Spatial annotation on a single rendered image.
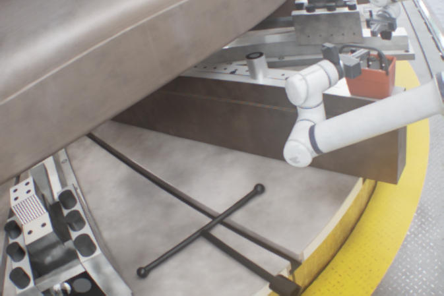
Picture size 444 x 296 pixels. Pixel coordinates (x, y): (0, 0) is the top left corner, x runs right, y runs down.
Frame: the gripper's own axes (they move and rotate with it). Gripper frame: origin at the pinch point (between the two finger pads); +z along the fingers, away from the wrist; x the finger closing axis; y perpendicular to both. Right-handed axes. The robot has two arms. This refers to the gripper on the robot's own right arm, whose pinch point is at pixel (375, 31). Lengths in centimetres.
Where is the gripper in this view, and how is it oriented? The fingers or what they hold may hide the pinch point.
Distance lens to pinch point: 155.3
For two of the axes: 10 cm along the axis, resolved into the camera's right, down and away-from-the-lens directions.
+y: -2.5, -8.2, -5.2
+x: 7.7, 1.6, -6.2
